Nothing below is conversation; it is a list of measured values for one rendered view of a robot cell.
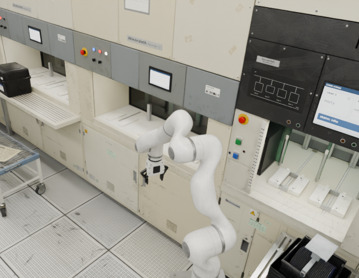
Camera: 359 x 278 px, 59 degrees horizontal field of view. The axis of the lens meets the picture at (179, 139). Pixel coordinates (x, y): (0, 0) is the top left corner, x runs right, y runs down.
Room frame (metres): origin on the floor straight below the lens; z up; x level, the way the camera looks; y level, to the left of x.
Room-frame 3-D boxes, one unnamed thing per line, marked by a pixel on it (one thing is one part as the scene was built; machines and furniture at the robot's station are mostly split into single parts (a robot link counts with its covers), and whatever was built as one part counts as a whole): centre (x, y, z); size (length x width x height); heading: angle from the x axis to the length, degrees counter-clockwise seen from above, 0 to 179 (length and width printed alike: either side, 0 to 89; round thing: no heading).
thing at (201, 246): (0.92, -0.14, 1.07); 0.19 x 0.12 x 0.24; 119
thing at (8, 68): (2.99, 1.73, 0.93); 0.30 x 0.28 x 0.26; 51
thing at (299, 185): (1.73, -0.75, 0.89); 0.22 x 0.21 x 0.04; 144
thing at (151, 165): (1.46, 0.12, 1.12); 0.10 x 0.07 x 0.11; 119
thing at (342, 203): (1.57, -0.97, 0.89); 0.22 x 0.21 x 0.04; 144
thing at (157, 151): (1.45, 0.13, 1.26); 0.09 x 0.08 x 0.13; 119
